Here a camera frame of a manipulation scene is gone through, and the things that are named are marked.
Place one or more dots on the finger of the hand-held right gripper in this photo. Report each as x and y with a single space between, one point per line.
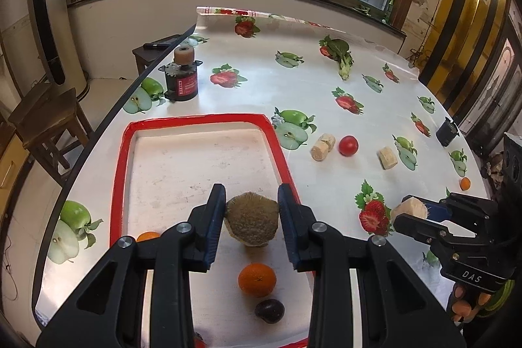
420 227
439 210

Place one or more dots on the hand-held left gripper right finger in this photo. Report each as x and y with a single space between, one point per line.
288 227

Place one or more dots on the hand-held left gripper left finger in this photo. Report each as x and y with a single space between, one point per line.
214 227

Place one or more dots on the beige cylinder piece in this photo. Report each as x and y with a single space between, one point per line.
322 146
408 207
387 157

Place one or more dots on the brown fuzzy kiwi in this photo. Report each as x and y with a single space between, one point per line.
253 219

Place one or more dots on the red rimmed tray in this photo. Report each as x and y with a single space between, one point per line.
183 160

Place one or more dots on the dark purple plum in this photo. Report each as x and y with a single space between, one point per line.
269 310

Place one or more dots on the person's right hand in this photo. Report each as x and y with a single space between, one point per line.
463 307

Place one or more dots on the small orange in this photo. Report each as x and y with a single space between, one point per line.
465 183

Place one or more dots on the black motor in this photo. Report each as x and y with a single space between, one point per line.
446 134

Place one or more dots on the fruit print tablecloth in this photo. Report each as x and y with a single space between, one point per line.
261 87

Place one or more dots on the red labelled motor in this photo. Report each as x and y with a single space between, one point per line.
183 85

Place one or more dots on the green lettuce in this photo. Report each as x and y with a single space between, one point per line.
342 50

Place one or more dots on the small dark side table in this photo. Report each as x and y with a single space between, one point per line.
142 55

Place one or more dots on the black remote control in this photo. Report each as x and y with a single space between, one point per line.
157 45

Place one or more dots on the green bottle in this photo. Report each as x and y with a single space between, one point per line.
387 13

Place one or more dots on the wooden stool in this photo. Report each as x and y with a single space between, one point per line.
45 111

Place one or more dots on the white standing air conditioner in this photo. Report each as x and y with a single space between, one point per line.
49 13

